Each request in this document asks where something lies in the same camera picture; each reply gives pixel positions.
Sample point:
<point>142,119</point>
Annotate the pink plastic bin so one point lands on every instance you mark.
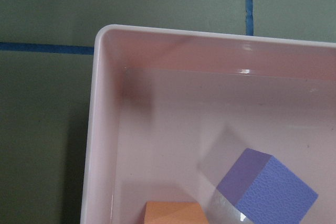
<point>172,110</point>

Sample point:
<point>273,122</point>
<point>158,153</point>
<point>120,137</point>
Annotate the purple foam block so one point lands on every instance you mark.
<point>264,190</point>

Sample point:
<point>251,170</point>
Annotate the orange foam block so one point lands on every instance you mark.
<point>174,212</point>

